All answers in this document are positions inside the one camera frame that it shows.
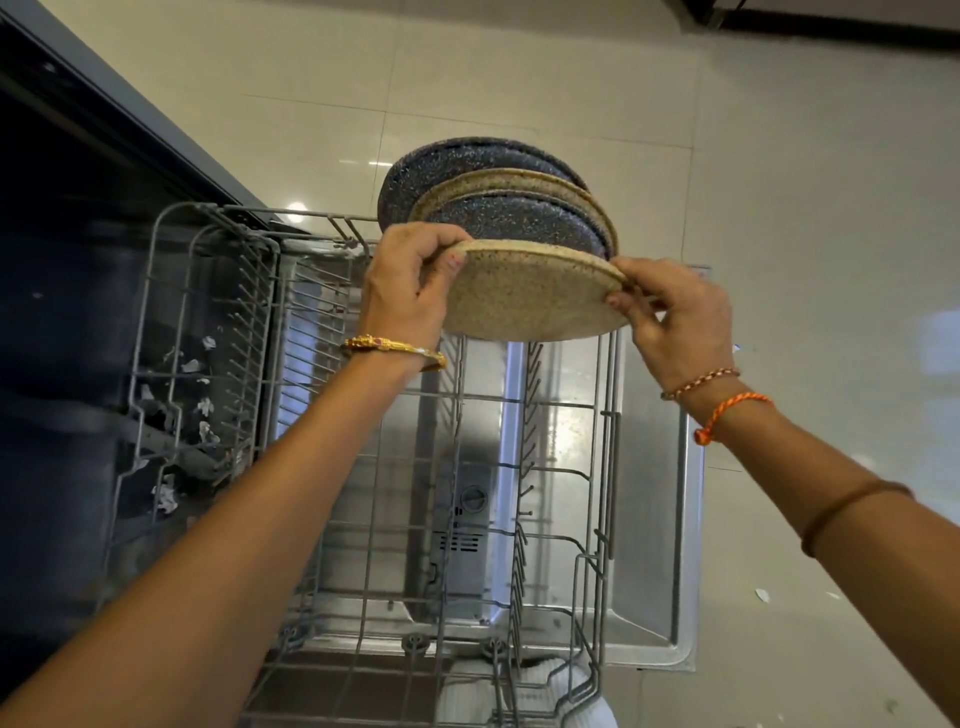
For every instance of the person's right hand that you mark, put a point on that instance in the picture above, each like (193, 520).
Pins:
(686, 322)

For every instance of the person's left hand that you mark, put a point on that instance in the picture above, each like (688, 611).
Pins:
(401, 289)

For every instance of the person's left thumb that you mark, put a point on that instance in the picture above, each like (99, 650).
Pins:
(450, 262)

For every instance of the person's right thumb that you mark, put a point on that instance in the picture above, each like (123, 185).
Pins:
(637, 268)

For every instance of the beige speckled plate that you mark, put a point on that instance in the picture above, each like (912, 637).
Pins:
(495, 182)
(532, 296)

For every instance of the person's left forearm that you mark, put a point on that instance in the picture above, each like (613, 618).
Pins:
(225, 540)

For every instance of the person's right forearm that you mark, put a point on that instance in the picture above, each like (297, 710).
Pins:
(847, 517)

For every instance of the blue speckled plate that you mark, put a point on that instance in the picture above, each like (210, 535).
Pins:
(517, 221)
(420, 180)

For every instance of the gold bangle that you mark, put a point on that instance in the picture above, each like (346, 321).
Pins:
(394, 347)

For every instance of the steel dishwasher door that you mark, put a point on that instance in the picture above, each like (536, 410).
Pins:
(652, 525)

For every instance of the grey detergent dispenser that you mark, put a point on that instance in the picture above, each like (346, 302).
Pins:
(469, 525)

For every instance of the brown wrist band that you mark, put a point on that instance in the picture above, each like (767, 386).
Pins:
(844, 504)

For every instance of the black dishwasher body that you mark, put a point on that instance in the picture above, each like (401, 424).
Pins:
(67, 315)

